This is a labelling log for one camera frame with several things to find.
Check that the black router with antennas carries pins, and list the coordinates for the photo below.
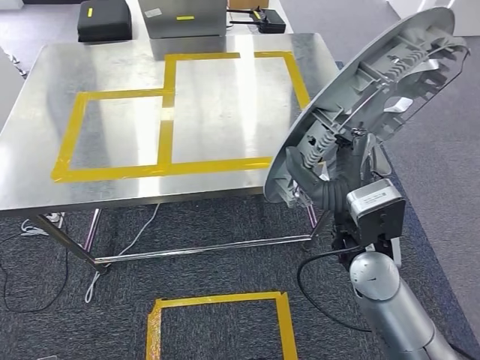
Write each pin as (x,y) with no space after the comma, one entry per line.
(272,22)

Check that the cardboard box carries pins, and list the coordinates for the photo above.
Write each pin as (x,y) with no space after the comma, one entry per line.
(247,4)

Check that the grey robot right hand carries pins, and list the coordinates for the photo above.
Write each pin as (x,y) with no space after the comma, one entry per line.
(356,164)

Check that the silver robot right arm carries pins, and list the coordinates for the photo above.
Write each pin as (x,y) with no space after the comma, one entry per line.
(394,308)

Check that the grey laptop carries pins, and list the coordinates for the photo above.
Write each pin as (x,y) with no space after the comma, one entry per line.
(164,27)

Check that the stainless steel workbench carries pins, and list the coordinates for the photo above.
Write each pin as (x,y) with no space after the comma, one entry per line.
(37,149)

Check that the yellow floor tape square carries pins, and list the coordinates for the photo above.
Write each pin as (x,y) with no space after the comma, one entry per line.
(284,328)

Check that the grey plastic wheel hubcap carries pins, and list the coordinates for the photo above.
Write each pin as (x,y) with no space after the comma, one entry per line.
(330,89)

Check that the yellow tape on workbench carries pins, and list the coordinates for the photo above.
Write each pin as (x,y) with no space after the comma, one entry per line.
(164,124)

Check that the white partition panels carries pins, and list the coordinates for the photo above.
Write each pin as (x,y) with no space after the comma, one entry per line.
(465,20)

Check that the black zip case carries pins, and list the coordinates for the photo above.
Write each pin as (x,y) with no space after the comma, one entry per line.
(105,22)

